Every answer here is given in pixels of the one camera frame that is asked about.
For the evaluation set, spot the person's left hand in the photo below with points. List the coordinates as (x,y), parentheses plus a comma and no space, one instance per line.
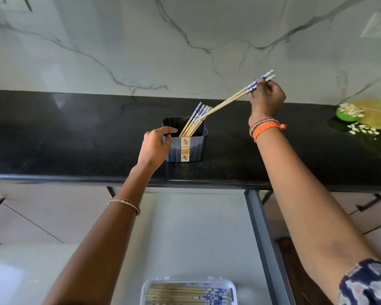
(152,147)

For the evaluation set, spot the person's right hand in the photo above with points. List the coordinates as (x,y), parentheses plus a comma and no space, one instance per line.
(268,101)

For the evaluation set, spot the person's left thumb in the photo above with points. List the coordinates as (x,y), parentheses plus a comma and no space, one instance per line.
(167,144)

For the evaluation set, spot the person's right fingers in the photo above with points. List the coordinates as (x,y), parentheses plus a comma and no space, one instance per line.
(261,88)

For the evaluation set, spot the dark blue plastic chopstick holder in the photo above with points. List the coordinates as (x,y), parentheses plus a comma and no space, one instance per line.
(195,149)

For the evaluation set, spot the blue-tipped bamboo chopstick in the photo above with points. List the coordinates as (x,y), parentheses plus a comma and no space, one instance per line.
(196,122)
(231,100)
(228,99)
(190,120)
(193,121)
(200,123)

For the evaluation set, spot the person's right forearm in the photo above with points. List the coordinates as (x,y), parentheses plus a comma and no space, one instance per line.
(308,200)

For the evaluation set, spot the person's left forearm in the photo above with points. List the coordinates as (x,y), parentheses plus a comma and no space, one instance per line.
(104,238)

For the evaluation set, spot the beaded multicolour bangles pair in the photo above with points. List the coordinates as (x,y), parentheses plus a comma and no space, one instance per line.
(262,122)

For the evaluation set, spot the beaded multicolour bangle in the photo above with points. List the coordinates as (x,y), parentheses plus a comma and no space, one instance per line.
(125,203)

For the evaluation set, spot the green bowl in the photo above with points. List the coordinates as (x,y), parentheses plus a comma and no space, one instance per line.
(344,116)

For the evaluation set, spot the heap of white seeds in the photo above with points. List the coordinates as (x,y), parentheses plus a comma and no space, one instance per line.
(351,109)

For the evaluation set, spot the scattered white seeds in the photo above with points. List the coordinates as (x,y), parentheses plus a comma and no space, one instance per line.
(363,128)

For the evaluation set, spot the yellow cloth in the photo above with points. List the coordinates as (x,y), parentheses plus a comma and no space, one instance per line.
(379,112)

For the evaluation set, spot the clear plastic storage box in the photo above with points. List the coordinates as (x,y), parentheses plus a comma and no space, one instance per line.
(146,289)

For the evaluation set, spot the bundle of bamboo chopsticks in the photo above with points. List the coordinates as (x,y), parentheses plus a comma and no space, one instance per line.
(184,295)

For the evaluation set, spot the navy patterned sleeve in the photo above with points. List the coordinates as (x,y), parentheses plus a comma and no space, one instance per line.
(368,284)

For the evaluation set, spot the white wall outlet plate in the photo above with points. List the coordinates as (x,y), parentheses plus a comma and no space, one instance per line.
(378,25)

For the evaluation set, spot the grey metal frame post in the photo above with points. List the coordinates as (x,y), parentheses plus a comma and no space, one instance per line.
(266,238)

